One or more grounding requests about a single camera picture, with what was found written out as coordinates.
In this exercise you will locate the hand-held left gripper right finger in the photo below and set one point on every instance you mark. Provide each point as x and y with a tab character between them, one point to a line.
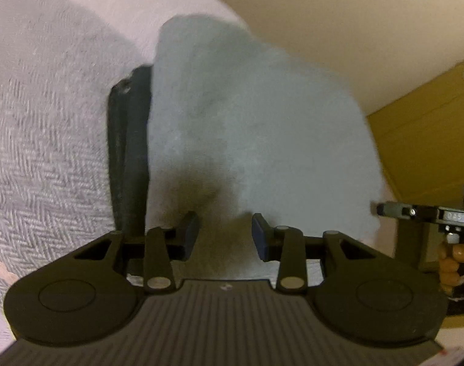
259	236

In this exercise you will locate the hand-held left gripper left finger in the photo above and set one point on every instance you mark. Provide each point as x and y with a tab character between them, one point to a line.
191	234

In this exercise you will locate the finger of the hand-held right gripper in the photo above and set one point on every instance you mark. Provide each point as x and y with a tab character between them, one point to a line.
396	210

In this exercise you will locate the dark grey cloth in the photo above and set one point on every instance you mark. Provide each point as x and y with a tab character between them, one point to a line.
129	141

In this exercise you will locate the grey sweater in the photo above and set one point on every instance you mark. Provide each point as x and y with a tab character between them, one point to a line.
255	122

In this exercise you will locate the person's right hand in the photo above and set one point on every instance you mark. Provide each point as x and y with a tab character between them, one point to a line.
455	265

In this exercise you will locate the yellow wooden cabinet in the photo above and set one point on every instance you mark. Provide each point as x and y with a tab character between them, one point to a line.
418	141

